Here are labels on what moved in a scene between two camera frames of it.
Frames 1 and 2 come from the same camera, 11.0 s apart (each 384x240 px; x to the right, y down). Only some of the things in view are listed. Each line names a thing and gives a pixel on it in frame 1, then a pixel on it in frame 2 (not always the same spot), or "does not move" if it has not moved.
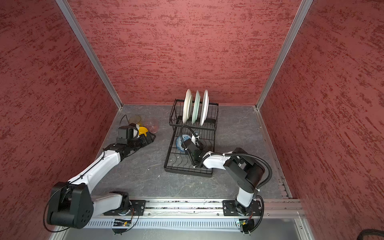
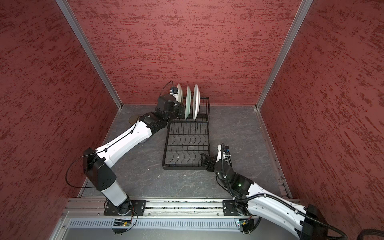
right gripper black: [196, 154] -> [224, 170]
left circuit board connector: [120, 222] does not move
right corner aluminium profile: [295, 27] does not move
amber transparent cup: [134, 119] does not move
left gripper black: [144, 141] -> [180, 107]
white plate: [187, 107] -> [180, 93]
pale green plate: [196, 107] -> [188, 102]
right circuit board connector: [246, 225] does not move
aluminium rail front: [273, 206] does not move
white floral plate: [205, 107] -> [196, 99]
